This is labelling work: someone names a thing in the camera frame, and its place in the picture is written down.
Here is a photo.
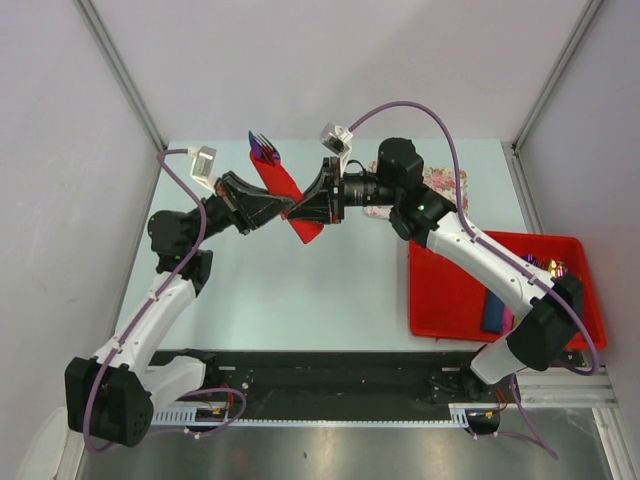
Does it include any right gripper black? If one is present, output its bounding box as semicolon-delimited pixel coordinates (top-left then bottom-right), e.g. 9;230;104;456
287;158;399;226

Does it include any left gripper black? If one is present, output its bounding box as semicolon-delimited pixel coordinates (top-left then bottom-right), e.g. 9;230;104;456
188;171;294;248

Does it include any red paper napkin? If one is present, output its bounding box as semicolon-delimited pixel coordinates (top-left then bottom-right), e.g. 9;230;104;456
249;146;324;244

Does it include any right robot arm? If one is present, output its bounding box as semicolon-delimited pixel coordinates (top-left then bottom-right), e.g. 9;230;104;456
289;137;586;401

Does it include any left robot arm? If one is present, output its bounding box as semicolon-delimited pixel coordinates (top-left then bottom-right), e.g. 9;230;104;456
64;171;302;451

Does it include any blue napkin roll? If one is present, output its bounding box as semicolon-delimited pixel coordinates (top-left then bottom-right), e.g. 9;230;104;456
481;290;505;334

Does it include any pink napkin roll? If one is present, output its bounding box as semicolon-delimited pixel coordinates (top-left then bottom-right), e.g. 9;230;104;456
501;306;514;333

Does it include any floral cloth mat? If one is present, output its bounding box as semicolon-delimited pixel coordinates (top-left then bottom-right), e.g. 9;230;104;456
362;165;469;220

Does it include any red plastic bin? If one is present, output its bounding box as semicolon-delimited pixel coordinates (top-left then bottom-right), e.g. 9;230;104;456
408;231;608;351

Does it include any iridescent spoon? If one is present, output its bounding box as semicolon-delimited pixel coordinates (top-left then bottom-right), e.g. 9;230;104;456
523;254;569;278

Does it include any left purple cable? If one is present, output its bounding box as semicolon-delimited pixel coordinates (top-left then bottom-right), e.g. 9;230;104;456
82;147;250;454

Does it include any purple cable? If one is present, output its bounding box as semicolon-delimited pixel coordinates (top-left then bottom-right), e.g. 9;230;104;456
82;147;250;454
349;100;601;460

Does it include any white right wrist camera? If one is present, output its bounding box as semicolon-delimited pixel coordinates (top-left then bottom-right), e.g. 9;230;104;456
320;123;353;172

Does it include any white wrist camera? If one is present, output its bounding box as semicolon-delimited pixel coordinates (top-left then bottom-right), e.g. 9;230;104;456
320;123;353;172
187;146;217;191

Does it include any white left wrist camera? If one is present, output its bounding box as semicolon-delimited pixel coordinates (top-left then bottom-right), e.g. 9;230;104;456
187;146;217;191

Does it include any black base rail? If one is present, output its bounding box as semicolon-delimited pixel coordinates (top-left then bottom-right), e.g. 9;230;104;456
164;349;522;421

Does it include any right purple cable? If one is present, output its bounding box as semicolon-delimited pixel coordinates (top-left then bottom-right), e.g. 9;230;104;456
349;100;601;460

